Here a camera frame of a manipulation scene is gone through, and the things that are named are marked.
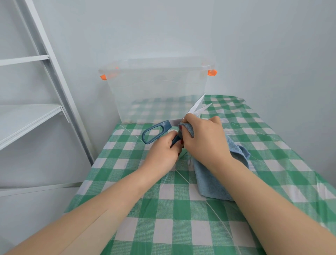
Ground blue microfibre cloth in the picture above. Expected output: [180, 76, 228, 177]
[178, 122, 251, 202]

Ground person's right forearm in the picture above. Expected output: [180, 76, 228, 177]
[216, 155, 336, 255]

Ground person's right hand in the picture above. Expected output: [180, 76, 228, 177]
[179, 113, 234, 173]

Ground white metal shelf rack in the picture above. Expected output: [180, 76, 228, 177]
[0, 0, 95, 198]

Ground person's left forearm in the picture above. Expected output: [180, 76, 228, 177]
[5, 168, 158, 255]

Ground clear plastic storage box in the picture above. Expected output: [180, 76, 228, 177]
[98, 56, 218, 124]

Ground blue handled steel scissors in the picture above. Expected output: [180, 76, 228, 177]
[141, 92, 212, 147]

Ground person's left hand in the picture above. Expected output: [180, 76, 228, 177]
[138, 130, 184, 182]

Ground green white checkered tablecloth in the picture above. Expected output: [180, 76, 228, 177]
[64, 95, 336, 255]

